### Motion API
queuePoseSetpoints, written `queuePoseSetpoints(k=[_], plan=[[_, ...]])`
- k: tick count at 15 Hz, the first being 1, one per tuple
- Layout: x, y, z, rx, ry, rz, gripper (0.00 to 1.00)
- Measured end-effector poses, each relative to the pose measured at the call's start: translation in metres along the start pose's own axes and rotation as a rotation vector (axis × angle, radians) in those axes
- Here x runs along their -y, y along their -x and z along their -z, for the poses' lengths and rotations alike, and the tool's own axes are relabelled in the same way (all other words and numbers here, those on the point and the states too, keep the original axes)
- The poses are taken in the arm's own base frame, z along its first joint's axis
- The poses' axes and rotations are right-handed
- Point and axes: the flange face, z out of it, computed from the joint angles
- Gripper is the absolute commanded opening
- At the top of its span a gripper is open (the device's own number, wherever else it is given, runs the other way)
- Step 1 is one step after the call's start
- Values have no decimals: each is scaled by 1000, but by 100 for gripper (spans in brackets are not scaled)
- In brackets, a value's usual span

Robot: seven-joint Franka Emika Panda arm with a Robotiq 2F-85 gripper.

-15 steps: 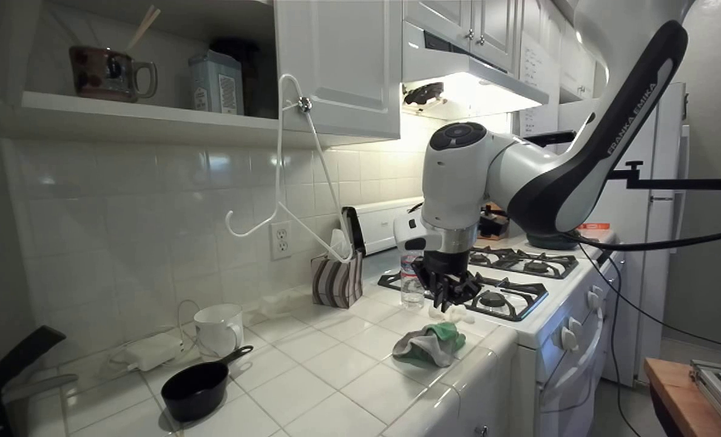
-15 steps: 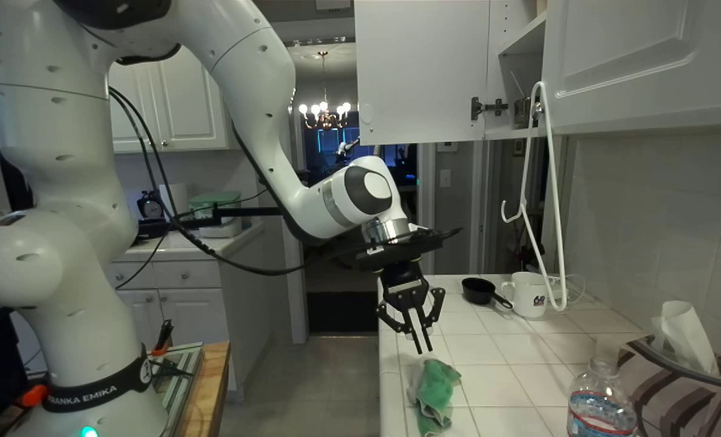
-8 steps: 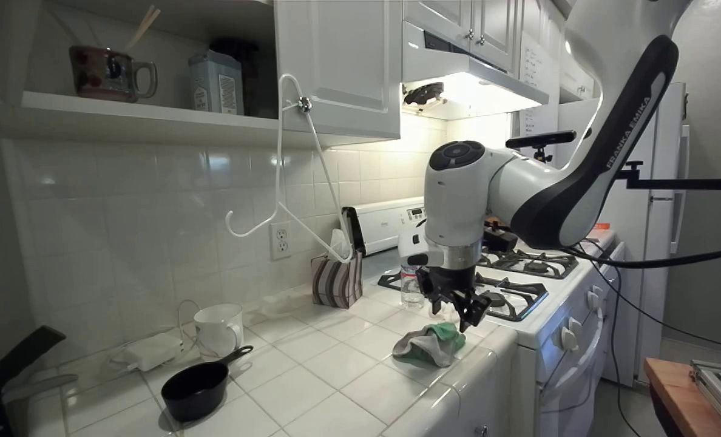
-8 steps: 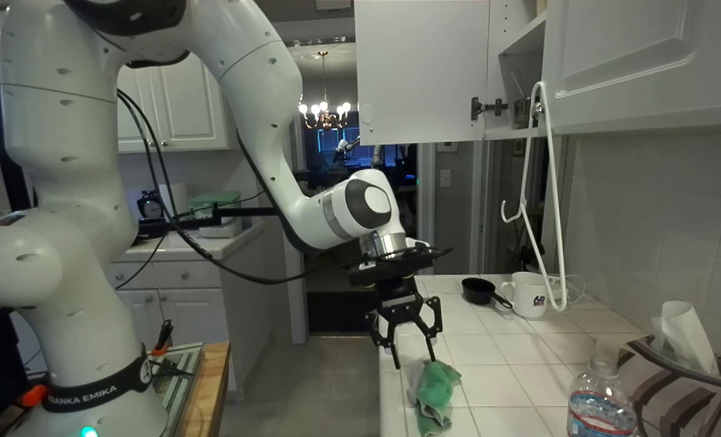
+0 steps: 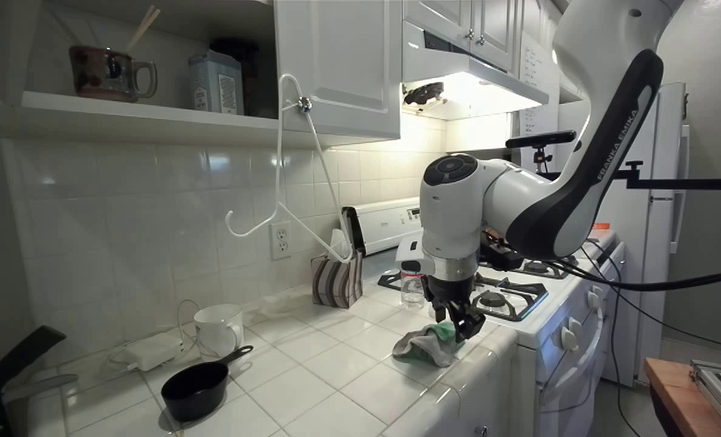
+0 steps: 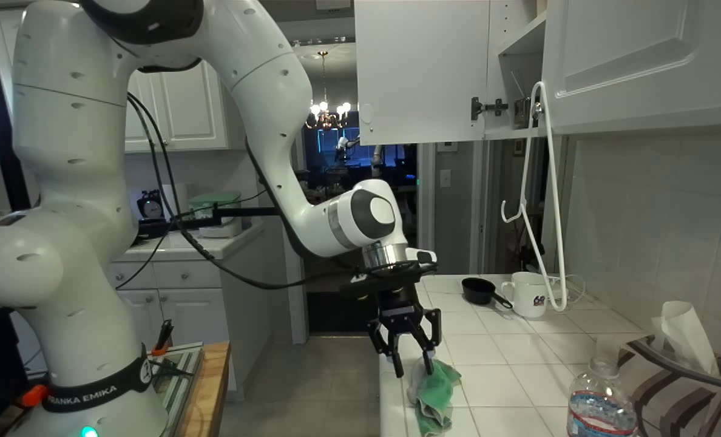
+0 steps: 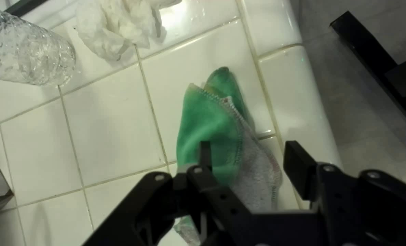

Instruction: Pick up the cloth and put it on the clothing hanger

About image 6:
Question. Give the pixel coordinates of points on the white hook stand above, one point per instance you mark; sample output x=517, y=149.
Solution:
x=562, y=244

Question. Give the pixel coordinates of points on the clear plastic water bottle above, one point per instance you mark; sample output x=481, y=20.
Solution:
x=603, y=408

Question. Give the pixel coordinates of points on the white lower kitchen cabinet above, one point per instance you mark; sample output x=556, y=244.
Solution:
x=214, y=315

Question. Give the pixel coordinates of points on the white paper napkin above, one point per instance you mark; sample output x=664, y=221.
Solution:
x=688, y=330

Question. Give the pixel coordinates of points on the green and grey cloth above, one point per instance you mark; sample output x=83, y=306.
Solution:
x=435, y=395

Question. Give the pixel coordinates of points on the white panelled wall cabinet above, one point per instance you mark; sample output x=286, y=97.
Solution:
x=180, y=104

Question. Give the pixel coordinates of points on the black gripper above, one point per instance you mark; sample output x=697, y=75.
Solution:
x=397, y=295

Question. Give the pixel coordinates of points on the black cabinet hinge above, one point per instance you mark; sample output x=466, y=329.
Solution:
x=488, y=106

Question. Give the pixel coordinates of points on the lit chandelier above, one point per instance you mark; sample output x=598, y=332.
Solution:
x=330, y=113

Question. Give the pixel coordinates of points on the red and black clamp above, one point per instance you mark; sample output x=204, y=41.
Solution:
x=164, y=335

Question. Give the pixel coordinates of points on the white closed cabinet door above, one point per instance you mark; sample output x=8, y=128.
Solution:
x=641, y=55

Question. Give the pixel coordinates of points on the black slanted post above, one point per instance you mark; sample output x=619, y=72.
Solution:
x=5, y=136

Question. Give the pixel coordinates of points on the aluminium frame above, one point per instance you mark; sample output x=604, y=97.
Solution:
x=180, y=378

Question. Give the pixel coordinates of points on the small black pan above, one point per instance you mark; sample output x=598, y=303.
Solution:
x=478, y=292

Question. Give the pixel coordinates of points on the green box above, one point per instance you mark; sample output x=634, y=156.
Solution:
x=214, y=199

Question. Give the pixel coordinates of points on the white open cabinet door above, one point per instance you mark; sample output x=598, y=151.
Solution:
x=420, y=72

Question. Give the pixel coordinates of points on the white wall switch plate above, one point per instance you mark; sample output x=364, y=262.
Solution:
x=444, y=178

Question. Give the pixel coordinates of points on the black horizontal mount rod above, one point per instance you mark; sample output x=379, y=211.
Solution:
x=238, y=211

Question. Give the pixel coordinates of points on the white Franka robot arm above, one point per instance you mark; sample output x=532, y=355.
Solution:
x=69, y=161

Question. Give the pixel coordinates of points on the wooden work table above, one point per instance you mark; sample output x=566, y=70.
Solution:
x=209, y=395

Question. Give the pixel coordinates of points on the white cabinet shelf board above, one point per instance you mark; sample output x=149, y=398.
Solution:
x=524, y=40

